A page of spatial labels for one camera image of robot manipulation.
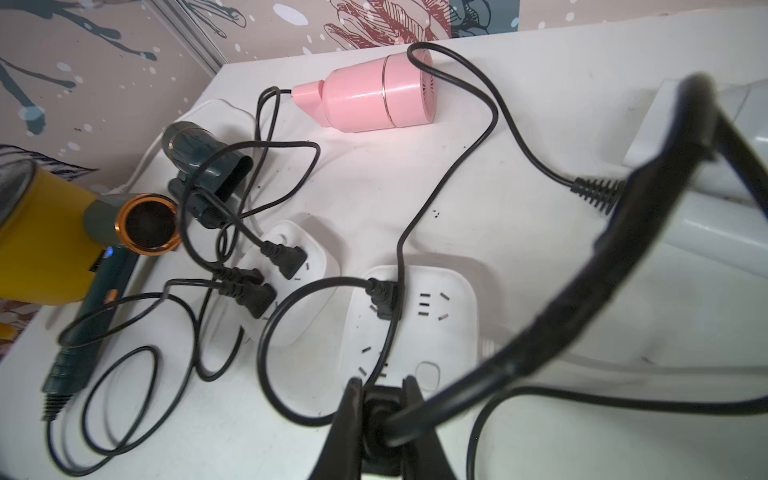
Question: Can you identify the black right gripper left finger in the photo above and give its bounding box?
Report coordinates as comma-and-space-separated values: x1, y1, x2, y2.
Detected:
309, 378, 363, 480

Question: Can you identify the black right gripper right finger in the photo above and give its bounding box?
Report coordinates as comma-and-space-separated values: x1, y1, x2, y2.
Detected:
401, 376, 457, 480

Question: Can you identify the white power strip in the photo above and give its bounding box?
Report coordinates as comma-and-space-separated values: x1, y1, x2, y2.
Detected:
337, 266, 479, 399
203, 220, 340, 348

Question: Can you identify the black cord of white dryer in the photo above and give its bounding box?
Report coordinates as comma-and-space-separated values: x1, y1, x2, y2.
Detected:
256, 41, 628, 428

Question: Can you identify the black cord of small dryer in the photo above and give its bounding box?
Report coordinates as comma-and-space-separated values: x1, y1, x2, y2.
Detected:
176, 140, 265, 286

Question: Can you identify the black cord of pink dryer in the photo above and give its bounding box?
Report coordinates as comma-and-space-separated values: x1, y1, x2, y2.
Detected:
176, 85, 322, 280

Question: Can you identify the white folding hair dryer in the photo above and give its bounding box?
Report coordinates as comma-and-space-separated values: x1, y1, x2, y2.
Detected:
623, 79, 767, 277

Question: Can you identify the dark green small hair dryer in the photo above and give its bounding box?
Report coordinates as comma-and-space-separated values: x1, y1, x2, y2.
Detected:
161, 121, 253, 229

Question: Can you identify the green copper long hair dryer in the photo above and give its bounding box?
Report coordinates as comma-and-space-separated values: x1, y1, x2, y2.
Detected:
42, 193, 180, 422

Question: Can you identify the yellow pot with glass lid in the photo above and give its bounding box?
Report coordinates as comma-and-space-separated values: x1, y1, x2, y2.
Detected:
1, 160, 103, 305

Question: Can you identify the pink folding hair dryer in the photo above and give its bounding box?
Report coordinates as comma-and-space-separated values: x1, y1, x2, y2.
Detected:
291, 53, 437, 133

